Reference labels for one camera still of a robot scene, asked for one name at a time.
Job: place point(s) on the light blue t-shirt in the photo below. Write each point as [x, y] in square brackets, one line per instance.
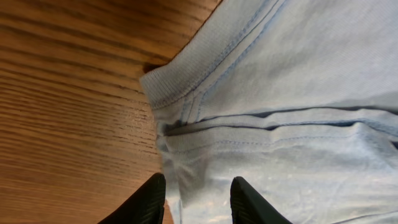
[297, 97]

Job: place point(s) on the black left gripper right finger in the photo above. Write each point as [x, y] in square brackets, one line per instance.
[250, 207]

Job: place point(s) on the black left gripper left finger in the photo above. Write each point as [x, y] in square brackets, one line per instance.
[144, 206]

